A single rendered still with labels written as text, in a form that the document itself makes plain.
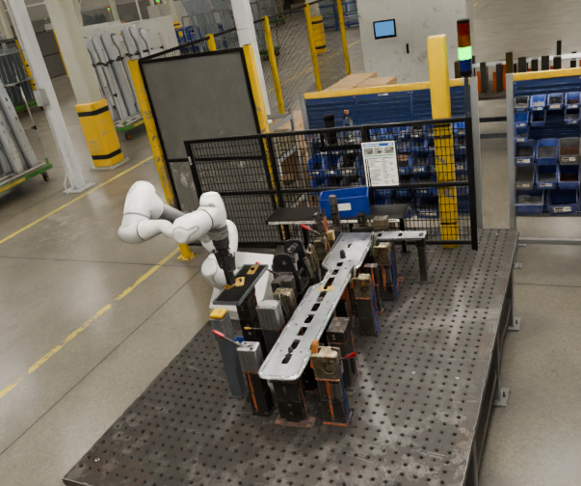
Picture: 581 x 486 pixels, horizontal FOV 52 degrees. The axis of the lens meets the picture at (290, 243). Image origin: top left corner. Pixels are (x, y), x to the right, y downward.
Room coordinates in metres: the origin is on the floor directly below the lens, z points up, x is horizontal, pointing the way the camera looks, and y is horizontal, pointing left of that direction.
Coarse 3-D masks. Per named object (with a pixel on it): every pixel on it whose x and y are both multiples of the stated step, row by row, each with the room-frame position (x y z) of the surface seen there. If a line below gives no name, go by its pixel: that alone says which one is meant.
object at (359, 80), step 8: (368, 72) 8.15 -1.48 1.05; (376, 72) 8.09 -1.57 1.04; (344, 80) 7.94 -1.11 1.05; (352, 80) 7.82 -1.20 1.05; (360, 80) 7.71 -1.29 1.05; (368, 80) 7.61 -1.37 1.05; (376, 80) 7.51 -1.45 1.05; (384, 80) 7.40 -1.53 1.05; (392, 80) 7.42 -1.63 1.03; (328, 88) 7.64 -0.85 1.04; (336, 88) 7.51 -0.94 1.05; (344, 88) 7.42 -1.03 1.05; (352, 88) 7.35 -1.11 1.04
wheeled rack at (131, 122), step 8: (160, 40) 13.40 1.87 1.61; (152, 48) 13.53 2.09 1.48; (104, 56) 11.81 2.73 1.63; (128, 56) 12.83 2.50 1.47; (96, 64) 12.33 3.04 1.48; (104, 64) 12.16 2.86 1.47; (112, 80) 11.81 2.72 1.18; (104, 96) 11.95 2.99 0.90; (120, 112) 11.81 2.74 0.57; (128, 120) 12.16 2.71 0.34; (136, 120) 12.23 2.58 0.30; (120, 128) 11.84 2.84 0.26; (128, 128) 11.83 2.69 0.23; (128, 136) 11.90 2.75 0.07
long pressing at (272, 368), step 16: (336, 240) 3.17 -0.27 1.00; (352, 240) 3.14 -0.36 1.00; (368, 240) 3.10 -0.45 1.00; (336, 256) 2.97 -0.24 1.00; (352, 256) 2.93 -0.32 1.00; (336, 288) 2.61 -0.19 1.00; (304, 304) 2.52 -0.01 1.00; (320, 304) 2.50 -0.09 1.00; (336, 304) 2.48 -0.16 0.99; (304, 320) 2.38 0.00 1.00; (320, 320) 2.35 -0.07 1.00; (288, 336) 2.28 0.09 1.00; (304, 336) 2.25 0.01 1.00; (320, 336) 2.24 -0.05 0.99; (272, 352) 2.17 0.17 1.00; (304, 352) 2.13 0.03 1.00; (272, 368) 2.06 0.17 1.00; (288, 368) 2.03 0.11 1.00
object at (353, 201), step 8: (328, 192) 3.61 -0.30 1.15; (336, 192) 3.60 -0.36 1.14; (344, 192) 3.58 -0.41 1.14; (352, 192) 3.57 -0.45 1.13; (360, 192) 3.56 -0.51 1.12; (368, 192) 3.52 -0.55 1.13; (320, 200) 3.51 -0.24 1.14; (328, 200) 3.45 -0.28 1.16; (344, 200) 3.43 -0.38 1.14; (352, 200) 3.42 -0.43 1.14; (360, 200) 3.40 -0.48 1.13; (368, 200) 3.46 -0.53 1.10; (320, 208) 3.47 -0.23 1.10; (328, 208) 3.45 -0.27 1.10; (344, 208) 3.43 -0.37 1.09; (352, 208) 3.42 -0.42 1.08; (360, 208) 3.40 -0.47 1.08; (368, 208) 3.40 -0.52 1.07; (328, 216) 3.46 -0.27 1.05; (344, 216) 3.43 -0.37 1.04; (352, 216) 3.42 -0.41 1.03
